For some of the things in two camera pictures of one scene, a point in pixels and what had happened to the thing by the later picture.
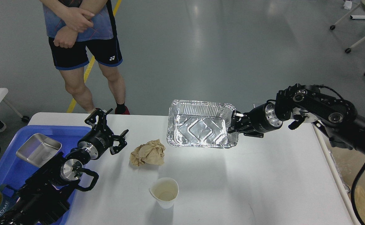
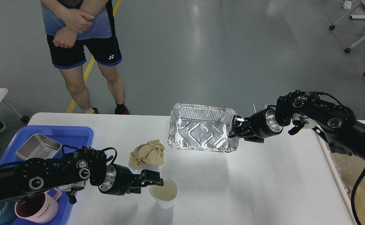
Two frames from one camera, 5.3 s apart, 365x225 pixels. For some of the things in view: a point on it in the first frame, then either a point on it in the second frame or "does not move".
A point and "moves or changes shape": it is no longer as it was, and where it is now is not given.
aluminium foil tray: [200, 124] moves or changes shape
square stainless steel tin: [39, 149] does not move
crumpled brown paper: [151, 152] does not move
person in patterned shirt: [71, 26] does not move
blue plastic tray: [12, 170] does not move
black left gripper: [99, 140] -> [119, 180]
